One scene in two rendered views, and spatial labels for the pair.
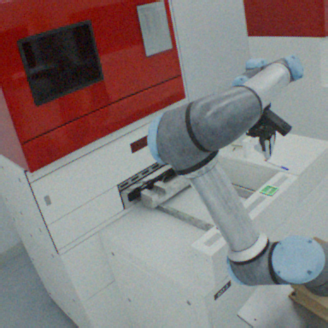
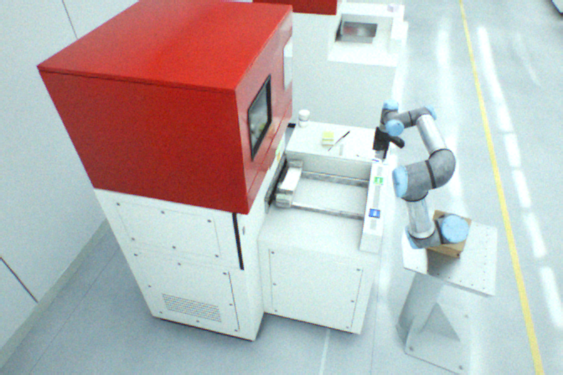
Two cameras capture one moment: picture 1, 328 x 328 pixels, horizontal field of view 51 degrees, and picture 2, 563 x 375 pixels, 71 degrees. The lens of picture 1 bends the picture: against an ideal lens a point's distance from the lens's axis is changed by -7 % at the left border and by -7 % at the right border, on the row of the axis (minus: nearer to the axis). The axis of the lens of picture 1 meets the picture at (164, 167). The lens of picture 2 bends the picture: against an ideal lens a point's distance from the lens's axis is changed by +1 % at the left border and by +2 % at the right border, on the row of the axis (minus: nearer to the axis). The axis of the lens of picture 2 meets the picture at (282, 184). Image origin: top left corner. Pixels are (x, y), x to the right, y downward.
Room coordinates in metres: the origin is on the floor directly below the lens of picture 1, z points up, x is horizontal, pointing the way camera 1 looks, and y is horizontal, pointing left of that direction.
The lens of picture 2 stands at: (0.16, 1.03, 2.44)
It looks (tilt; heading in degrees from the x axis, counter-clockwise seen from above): 43 degrees down; 323
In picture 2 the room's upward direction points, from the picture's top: 1 degrees counter-clockwise
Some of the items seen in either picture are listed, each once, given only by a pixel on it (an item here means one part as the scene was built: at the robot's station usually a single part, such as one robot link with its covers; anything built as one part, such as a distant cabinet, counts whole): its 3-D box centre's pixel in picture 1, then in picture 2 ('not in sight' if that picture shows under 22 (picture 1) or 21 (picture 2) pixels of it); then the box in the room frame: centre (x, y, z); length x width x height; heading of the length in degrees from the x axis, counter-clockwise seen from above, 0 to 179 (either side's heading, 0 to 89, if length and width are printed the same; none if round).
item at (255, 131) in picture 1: (260, 120); (382, 138); (1.16, -0.36, 1.25); 0.09 x 0.08 x 0.12; 38
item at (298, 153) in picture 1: (260, 157); (338, 149); (1.55, -0.47, 0.89); 0.62 x 0.35 x 0.14; 38
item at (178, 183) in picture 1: (175, 184); (290, 184); (1.51, -0.03, 0.87); 0.36 x 0.08 x 0.03; 128
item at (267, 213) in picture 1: (251, 223); (374, 205); (1.06, -0.27, 0.89); 0.55 x 0.09 x 0.14; 128
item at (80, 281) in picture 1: (113, 248); (219, 246); (1.72, 0.40, 0.41); 0.82 x 0.71 x 0.82; 128
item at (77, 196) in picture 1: (121, 171); (264, 186); (1.45, 0.19, 1.02); 0.82 x 0.03 x 0.40; 128
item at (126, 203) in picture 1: (158, 178); (276, 182); (1.55, 0.04, 0.89); 0.44 x 0.02 x 0.10; 128
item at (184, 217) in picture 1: (185, 217); (317, 209); (1.27, -0.05, 0.84); 0.50 x 0.02 x 0.03; 38
